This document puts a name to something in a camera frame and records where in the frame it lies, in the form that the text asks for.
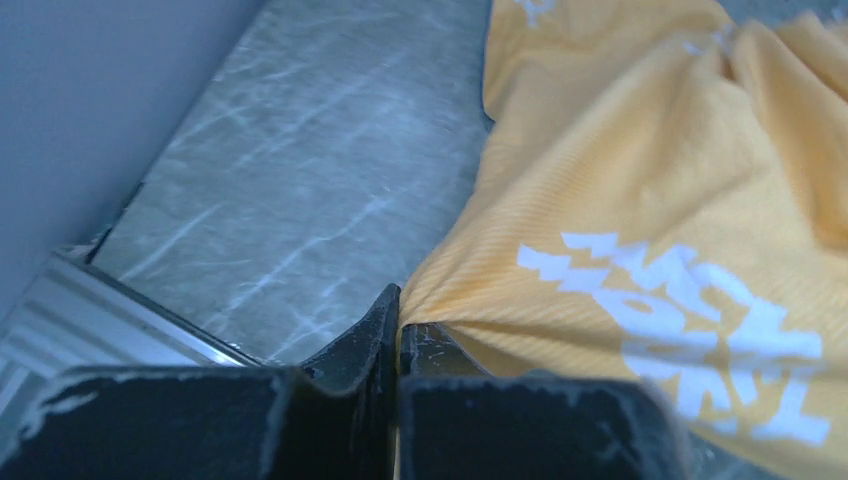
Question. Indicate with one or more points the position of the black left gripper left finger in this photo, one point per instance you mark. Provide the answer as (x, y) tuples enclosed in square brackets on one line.
[(327, 418)]

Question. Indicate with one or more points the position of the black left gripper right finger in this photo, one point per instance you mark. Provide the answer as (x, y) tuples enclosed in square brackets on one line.
[(458, 421)]

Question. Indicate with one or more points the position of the blue and orange pillowcase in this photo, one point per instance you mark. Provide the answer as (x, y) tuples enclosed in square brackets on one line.
[(663, 196)]

